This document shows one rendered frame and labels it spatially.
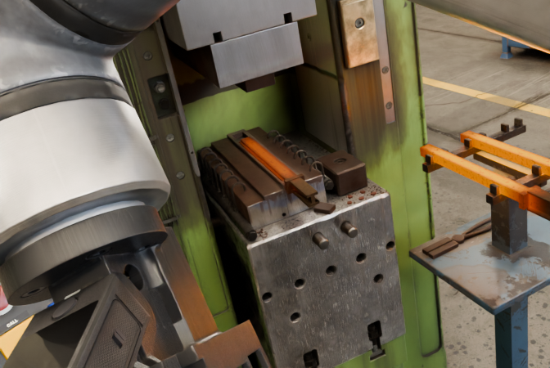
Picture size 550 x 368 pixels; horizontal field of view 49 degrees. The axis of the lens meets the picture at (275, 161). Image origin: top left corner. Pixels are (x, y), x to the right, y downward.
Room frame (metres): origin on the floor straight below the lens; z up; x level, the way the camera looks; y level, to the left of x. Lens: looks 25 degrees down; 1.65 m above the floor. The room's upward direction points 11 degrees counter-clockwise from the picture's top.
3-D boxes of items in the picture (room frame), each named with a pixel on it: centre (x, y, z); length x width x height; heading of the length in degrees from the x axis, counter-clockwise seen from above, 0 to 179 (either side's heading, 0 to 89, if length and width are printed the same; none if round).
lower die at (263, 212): (1.47, 0.06, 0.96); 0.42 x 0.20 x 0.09; 18
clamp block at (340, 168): (1.38, -0.16, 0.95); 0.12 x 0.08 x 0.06; 18
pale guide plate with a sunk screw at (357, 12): (1.49, -0.27, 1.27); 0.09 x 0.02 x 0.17; 108
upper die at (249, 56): (1.47, 0.06, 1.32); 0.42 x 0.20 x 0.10; 18
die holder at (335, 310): (1.50, 0.01, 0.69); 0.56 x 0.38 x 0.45; 18
